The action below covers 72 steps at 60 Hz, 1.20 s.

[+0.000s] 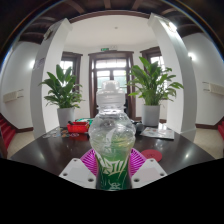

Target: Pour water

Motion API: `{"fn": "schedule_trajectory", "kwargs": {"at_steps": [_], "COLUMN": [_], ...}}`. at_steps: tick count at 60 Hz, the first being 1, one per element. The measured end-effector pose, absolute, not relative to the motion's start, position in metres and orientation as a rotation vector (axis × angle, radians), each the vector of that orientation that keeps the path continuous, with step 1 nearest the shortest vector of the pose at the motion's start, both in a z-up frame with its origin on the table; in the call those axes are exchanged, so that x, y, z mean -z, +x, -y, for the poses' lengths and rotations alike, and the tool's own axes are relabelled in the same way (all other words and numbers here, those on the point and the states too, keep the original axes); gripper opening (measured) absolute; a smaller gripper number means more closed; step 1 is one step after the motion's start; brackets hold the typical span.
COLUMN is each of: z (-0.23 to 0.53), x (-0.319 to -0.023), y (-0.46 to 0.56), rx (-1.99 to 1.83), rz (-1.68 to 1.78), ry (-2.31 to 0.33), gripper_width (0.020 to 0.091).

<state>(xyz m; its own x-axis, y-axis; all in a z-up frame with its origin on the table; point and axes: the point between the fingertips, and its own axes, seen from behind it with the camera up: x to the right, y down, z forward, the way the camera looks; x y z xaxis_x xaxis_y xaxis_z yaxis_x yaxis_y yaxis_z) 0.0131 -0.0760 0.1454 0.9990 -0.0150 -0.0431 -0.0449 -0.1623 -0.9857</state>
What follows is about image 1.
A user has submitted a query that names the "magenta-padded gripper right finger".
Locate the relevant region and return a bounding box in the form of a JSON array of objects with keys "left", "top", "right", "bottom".
[{"left": 128, "top": 148, "right": 168, "bottom": 190}]

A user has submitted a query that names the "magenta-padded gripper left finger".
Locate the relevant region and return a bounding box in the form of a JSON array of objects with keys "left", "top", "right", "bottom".
[{"left": 58, "top": 148, "right": 100, "bottom": 191}]

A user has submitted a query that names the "clear green-labelled drink bottle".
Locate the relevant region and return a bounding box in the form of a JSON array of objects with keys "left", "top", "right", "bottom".
[{"left": 88, "top": 79, "right": 137, "bottom": 192}]

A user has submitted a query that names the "flat round red coaster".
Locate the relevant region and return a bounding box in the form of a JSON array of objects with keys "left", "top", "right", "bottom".
[{"left": 140, "top": 149, "right": 163, "bottom": 163}]

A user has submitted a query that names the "printed magazine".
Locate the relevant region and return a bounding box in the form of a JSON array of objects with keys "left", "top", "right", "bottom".
[{"left": 139, "top": 126, "right": 176, "bottom": 141}]

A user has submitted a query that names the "green plant in white pot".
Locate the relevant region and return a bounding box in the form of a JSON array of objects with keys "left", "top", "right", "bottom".
[
  {"left": 126, "top": 55, "right": 185, "bottom": 128},
  {"left": 39, "top": 64, "right": 85, "bottom": 128}
]

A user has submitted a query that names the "brown wooden glazed door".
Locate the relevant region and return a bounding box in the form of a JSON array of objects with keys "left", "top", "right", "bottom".
[{"left": 87, "top": 50, "right": 137, "bottom": 121}]

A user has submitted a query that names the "white square pillar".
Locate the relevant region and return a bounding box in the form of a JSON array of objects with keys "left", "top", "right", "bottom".
[
  {"left": 29, "top": 18, "right": 74, "bottom": 139},
  {"left": 147, "top": 12, "right": 198, "bottom": 143}
]

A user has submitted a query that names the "brown-framed window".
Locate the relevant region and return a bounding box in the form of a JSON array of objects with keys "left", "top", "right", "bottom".
[
  {"left": 139, "top": 46, "right": 165, "bottom": 73},
  {"left": 60, "top": 51, "right": 83, "bottom": 98}
]

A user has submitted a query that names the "white wall-mounted unit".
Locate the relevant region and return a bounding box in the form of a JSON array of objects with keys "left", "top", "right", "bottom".
[
  {"left": 202, "top": 80, "right": 224, "bottom": 98},
  {"left": 2, "top": 88, "right": 25, "bottom": 104}
]

